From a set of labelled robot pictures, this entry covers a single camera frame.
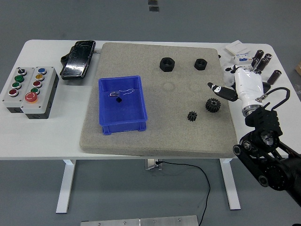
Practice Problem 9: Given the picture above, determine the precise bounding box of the blue plastic box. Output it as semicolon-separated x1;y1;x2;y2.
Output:
98;75;148;136

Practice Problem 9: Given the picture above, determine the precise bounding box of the silver power socket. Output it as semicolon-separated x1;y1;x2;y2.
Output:
145;159;163;170

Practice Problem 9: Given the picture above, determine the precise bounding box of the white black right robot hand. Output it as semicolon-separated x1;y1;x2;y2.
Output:
207;65;264;111

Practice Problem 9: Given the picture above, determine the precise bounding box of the large black gear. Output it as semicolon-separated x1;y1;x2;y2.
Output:
205;98;222;113

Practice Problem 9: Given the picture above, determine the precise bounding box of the grey emergency-stop button box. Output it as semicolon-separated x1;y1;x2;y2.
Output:
20;66;59;120

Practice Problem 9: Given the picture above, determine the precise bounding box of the black handheld device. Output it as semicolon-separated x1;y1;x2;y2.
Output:
59;40;96;81

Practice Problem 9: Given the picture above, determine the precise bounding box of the clear bag with wire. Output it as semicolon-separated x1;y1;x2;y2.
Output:
108;88;136;97

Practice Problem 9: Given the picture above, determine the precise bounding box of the grey four-button control box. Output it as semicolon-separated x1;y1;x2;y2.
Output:
1;67;36;113

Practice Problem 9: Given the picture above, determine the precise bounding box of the white table leg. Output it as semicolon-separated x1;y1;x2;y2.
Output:
55;159;76;214
221;159;242;210

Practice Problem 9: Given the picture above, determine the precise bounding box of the grey-brown foam mat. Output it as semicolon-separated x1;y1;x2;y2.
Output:
79;42;238;158

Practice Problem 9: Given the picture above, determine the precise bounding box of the black power cable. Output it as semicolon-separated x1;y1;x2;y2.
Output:
156;161;211;224

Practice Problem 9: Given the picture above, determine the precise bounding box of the small black hex nut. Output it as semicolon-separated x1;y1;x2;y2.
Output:
194;58;208;71

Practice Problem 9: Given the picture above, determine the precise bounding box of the white wall switch plate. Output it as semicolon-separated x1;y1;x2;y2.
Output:
225;40;251;56

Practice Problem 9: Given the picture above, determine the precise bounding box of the large black hex nut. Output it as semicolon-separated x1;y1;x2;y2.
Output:
159;57;175;72

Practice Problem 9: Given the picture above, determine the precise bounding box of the crumpled clear plastic bag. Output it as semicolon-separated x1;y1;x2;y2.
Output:
222;60;236;87

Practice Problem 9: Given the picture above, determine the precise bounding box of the silver metal plate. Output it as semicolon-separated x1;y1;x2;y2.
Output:
80;215;200;226

